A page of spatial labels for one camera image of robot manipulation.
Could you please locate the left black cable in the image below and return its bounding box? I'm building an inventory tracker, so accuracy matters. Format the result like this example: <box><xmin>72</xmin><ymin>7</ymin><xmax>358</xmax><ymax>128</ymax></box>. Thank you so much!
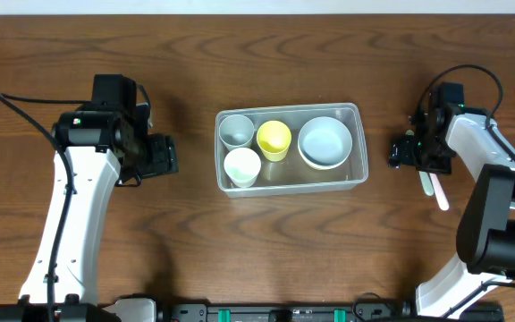
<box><xmin>0</xmin><ymin>91</ymin><xmax>92</xmax><ymax>322</ymax></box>

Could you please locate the yellow plastic cup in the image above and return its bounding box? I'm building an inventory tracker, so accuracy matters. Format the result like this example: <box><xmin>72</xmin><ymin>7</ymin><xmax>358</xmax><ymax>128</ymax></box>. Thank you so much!
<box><xmin>257</xmin><ymin>121</ymin><xmax>291</xmax><ymax>162</ymax></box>

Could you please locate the right black cable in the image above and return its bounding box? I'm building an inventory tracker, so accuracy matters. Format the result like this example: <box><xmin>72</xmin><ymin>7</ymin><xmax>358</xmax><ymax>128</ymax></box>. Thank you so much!
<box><xmin>416</xmin><ymin>64</ymin><xmax>515</xmax><ymax>319</ymax></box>

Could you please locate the black cable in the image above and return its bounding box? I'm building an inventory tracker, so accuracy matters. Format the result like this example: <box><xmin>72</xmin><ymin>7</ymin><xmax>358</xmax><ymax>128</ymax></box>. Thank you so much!
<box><xmin>416</xmin><ymin>64</ymin><xmax>515</xmax><ymax>319</ymax></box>
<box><xmin>0</xmin><ymin>91</ymin><xmax>92</xmax><ymax>322</ymax></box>

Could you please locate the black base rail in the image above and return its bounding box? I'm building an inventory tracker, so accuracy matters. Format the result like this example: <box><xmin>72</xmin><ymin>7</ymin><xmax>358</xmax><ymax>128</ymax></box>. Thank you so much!
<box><xmin>100</xmin><ymin>297</ymin><xmax>504</xmax><ymax>322</ymax></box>

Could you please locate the white plastic bowl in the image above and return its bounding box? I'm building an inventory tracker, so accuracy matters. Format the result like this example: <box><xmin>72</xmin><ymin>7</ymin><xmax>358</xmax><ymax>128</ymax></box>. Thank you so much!
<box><xmin>298</xmin><ymin>148</ymin><xmax>350</xmax><ymax>170</ymax></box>

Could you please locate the white plastic cup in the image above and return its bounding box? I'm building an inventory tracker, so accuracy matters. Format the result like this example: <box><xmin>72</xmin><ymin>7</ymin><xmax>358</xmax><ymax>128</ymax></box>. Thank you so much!
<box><xmin>224</xmin><ymin>148</ymin><xmax>261</xmax><ymax>188</ymax></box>

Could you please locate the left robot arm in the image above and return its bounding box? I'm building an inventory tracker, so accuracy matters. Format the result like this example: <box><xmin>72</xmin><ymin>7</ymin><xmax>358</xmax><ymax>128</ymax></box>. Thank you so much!
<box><xmin>0</xmin><ymin>74</ymin><xmax>179</xmax><ymax>322</ymax></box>

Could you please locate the grey plastic cup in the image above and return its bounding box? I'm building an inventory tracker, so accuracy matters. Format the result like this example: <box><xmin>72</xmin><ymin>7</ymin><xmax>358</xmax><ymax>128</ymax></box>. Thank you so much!
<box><xmin>218</xmin><ymin>114</ymin><xmax>254</xmax><ymax>150</ymax></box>

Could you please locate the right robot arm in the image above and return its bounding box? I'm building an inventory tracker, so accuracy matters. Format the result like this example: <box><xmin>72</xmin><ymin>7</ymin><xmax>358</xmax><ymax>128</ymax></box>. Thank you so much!
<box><xmin>388</xmin><ymin>82</ymin><xmax>515</xmax><ymax>319</ymax></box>

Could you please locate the mint green plastic spoon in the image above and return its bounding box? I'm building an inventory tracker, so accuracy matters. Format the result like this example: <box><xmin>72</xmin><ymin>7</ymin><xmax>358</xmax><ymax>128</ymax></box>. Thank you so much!
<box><xmin>404</xmin><ymin>129</ymin><xmax>435</xmax><ymax>197</ymax></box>

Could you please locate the light blue plastic bowl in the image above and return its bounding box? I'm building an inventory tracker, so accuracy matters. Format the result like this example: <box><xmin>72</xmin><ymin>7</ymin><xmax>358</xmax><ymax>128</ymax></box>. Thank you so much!
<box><xmin>297</xmin><ymin>116</ymin><xmax>353</xmax><ymax>162</ymax></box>

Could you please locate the pale pink plastic fork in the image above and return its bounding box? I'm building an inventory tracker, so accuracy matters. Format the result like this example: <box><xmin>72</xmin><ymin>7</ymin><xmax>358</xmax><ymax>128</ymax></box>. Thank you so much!
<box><xmin>429</xmin><ymin>174</ymin><xmax>450</xmax><ymax>211</ymax></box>

